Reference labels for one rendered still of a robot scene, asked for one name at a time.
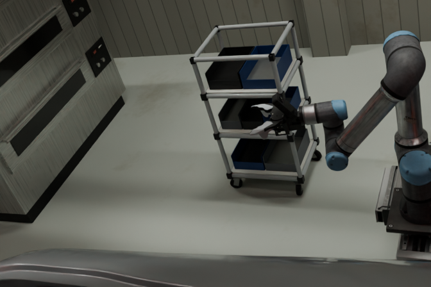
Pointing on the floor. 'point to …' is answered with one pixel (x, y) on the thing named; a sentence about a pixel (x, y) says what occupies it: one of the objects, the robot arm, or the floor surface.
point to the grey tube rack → (260, 57)
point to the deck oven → (49, 84)
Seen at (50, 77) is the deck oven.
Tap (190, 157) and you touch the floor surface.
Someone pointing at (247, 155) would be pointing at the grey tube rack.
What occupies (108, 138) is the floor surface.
